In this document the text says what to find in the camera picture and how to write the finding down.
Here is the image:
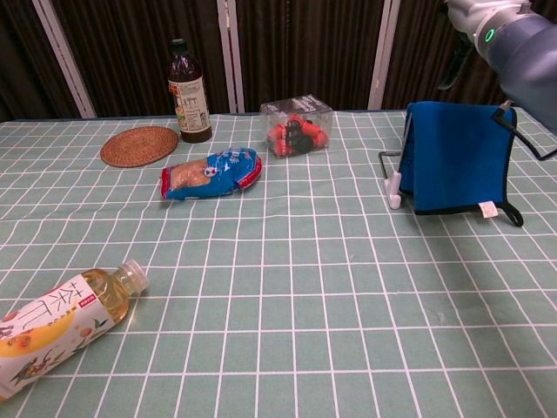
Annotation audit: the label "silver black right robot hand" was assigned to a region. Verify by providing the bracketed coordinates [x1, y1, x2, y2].
[437, 37, 473, 91]

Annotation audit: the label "blue and grey towel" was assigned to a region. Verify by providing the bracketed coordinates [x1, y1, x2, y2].
[398, 100, 523, 227]

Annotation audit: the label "clear box with orange clips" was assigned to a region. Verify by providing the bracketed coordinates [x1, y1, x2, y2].
[259, 93, 334, 159]

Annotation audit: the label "green checked tablecloth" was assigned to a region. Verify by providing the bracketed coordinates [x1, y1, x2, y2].
[0, 106, 557, 418]

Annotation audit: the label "dark glass bottle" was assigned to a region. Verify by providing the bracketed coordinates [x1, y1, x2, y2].
[167, 37, 213, 144]

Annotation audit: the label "blue red snack bag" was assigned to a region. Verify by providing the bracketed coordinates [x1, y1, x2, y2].
[161, 147, 264, 201]

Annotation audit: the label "round woven rattan coaster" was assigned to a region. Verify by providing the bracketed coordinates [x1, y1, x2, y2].
[99, 125, 180, 168]

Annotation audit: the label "yellow tea plastic bottle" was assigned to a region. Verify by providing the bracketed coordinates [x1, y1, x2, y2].
[0, 259, 151, 402]

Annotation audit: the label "white partition frame post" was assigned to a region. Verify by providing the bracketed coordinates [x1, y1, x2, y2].
[216, 0, 246, 114]
[32, 0, 97, 119]
[367, 0, 402, 111]

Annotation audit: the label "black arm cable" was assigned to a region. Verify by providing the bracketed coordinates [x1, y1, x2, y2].
[491, 99, 557, 162]

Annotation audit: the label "metal wire rack white feet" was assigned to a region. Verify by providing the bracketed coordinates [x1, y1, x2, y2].
[377, 111, 414, 211]

